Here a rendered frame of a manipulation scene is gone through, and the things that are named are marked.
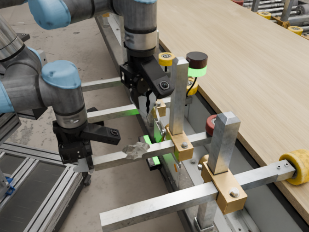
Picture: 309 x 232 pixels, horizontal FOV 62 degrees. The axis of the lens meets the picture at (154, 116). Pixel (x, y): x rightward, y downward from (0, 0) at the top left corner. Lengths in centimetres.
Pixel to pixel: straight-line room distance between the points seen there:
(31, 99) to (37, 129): 177
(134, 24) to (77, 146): 34
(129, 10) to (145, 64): 13
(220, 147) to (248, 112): 40
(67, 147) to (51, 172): 100
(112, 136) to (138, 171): 116
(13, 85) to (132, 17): 29
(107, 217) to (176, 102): 38
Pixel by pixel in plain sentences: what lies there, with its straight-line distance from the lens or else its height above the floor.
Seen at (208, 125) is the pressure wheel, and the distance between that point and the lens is 84.
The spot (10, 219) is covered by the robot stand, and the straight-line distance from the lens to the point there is 159.
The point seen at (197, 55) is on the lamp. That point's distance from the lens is 73.
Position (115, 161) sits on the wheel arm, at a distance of 79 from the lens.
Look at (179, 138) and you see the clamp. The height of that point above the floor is 87.
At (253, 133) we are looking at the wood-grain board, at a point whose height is 90.
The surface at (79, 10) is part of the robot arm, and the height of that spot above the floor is 128.
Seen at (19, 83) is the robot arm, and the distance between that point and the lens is 62.
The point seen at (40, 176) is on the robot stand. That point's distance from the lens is 170.
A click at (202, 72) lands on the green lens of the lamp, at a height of 110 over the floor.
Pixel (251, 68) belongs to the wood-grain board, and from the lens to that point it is 121.
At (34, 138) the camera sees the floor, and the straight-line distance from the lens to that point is 229.
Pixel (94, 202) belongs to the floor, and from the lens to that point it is 175.
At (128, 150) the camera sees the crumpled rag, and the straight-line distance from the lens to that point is 80.
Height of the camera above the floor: 145
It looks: 39 degrees down
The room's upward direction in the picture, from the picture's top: straight up
